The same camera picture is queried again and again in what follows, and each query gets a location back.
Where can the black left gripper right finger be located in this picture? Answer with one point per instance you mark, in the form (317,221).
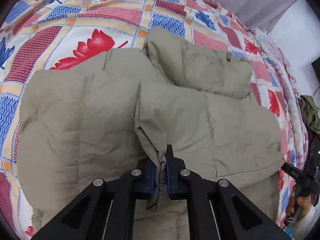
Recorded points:
(216,210)

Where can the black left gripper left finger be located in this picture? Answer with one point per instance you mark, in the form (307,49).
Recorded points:
(104,209)

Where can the olive green puffer jacket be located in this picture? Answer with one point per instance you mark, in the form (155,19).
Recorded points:
(100,117)

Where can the person's right hand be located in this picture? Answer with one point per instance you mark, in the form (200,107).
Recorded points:
(304,202)

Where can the pink floral quilt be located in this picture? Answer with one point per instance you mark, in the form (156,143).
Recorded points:
(279,63)

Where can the white right sleeve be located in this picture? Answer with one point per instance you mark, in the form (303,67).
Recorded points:
(302,227)

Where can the dark green cloth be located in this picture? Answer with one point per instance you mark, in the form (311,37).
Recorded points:
(309,112)

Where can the black monitor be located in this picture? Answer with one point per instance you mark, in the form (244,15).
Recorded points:
(316,67)

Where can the leaf patterned checkered bedspread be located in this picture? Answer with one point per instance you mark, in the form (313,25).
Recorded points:
(46,34)

